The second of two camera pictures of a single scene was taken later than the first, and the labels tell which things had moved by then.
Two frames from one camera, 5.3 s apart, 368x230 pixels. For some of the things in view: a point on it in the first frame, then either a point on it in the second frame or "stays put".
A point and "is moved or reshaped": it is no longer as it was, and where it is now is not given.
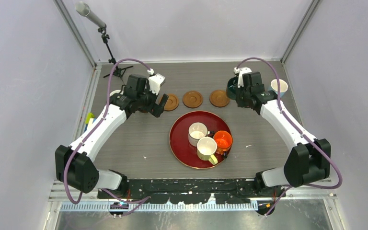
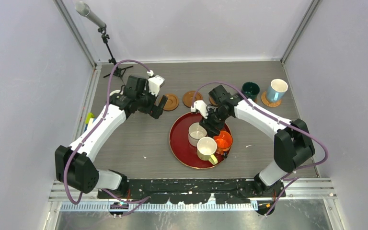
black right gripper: x=241 y=103 → x=209 y=125
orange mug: x=224 y=140 stays put
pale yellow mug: x=206 y=147 stays put
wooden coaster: x=172 y=103 stays put
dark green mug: x=232 y=87 is moved or reshaped
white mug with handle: x=116 y=91 stays put
